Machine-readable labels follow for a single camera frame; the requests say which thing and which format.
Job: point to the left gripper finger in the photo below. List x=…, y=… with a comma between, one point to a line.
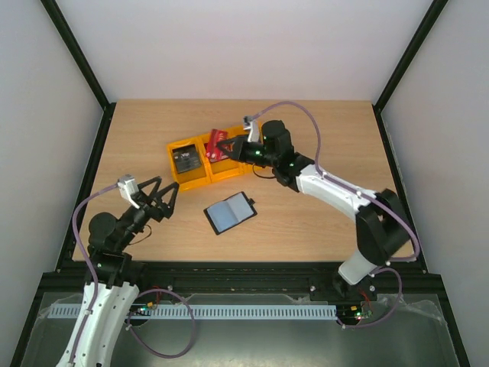
x=167, y=198
x=147, y=191

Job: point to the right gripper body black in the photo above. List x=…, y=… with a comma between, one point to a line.
x=241, y=149

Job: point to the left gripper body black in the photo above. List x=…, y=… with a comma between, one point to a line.
x=156, y=212

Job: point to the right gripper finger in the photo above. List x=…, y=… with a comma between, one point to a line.
x=227, y=144
x=233, y=154

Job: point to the black VIP card stack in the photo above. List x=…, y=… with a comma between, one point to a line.
x=186, y=159

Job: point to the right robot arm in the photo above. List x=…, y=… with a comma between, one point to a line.
x=380, y=221

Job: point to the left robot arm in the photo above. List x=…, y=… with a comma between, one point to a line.
x=113, y=279

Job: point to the red card stack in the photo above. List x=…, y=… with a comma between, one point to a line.
x=216, y=156

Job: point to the orange plastic sorting bin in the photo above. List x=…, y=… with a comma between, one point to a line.
x=208, y=173

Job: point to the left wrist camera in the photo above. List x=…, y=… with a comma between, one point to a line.
x=128, y=187

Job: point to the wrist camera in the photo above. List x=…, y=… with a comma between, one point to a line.
x=128, y=187
x=251, y=126

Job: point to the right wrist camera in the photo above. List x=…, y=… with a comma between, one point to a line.
x=251, y=126

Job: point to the black aluminium frame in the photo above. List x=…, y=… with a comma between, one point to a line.
x=214, y=276

